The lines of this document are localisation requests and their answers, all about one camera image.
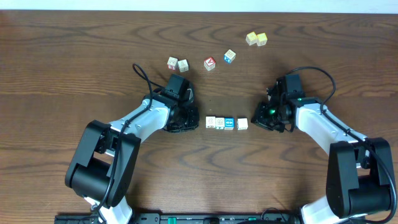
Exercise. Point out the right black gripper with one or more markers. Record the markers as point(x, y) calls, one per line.
point(259, 118)

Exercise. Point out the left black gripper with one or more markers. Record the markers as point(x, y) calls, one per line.
point(189, 117)

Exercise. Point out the cream wooden number block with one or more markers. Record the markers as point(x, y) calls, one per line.
point(210, 122)

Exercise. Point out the plain cream wooden block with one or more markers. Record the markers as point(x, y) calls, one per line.
point(242, 123)

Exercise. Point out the green sided wooden block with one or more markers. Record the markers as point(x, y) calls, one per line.
point(219, 123)

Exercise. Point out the blue faced wooden block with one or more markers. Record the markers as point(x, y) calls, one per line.
point(229, 123)

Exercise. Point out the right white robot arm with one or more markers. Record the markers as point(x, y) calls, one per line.
point(360, 175)

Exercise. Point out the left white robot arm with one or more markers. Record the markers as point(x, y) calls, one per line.
point(103, 164)

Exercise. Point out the plain wooden letter block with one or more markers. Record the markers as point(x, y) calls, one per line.
point(183, 65)

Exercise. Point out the red letter A block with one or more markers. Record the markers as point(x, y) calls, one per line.
point(209, 63)

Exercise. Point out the right yellow wooden block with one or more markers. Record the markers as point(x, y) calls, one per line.
point(261, 39)

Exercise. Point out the yellow wooden block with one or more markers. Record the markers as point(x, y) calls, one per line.
point(261, 39)
point(251, 38)

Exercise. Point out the blue sided wooden block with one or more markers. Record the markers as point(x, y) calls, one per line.
point(229, 56)

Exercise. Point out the left yellow wooden block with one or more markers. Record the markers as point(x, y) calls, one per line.
point(251, 38)

